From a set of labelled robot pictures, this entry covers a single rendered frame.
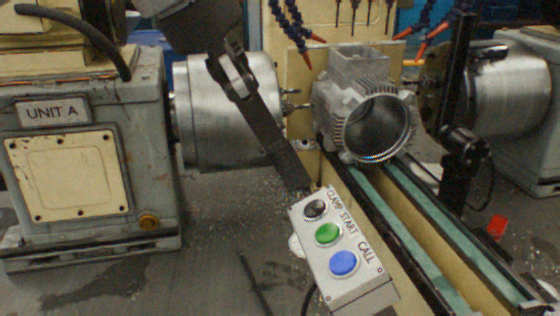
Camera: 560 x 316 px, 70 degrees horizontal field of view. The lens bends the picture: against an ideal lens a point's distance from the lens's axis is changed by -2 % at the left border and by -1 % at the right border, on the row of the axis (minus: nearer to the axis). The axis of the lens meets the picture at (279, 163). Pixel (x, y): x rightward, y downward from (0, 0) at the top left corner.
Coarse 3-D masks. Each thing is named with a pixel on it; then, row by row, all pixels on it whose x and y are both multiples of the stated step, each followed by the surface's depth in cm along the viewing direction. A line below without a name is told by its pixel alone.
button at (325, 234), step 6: (318, 228) 47; (324, 228) 47; (330, 228) 46; (336, 228) 46; (318, 234) 47; (324, 234) 46; (330, 234) 46; (336, 234) 45; (318, 240) 46; (324, 240) 46; (330, 240) 45
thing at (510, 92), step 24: (480, 48) 89; (504, 48) 90; (528, 48) 90; (432, 72) 99; (480, 72) 85; (504, 72) 86; (528, 72) 87; (432, 96) 90; (480, 96) 85; (504, 96) 86; (528, 96) 87; (432, 120) 102; (456, 120) 92; (480, 120) 87; (504, 120) 89; (528, 120) 91
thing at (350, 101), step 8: (320, 72) 98; (320, 80) 97; (352, 96) 81; (400, 96) 84; (408, 96) 83; (344, 104) 82; (352, 104) 82; (408, 104) 84; (344, 152) 87; (400, 152) 90; (344, 160) 87; (352, 160) 88
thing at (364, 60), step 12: (348, 48) 96; (360, 48) 97; (372, 48) 95; (336, 60) 91; (348, 60) 85; (360, 60) 86; (372, 60) 86; (384, 60) 87; (336, 72) 91; (348, 72) 86; (360, 72) 87; (372, 72) 88; (384, 72) 88; (336, 84) 92; (348, 84) 88
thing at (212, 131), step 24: (192, 72) 75; (264, 72) 77; (192, 96) 74; (216, 96) 74; (264, 96) 76; (192, 120) 74; (216, 120) 74; (240, 120) 75; (192, 144) 77; (216, 144) 76; (240, 144) 77; (192, 168) 83; (216, 168) 82; (240, 168) 84
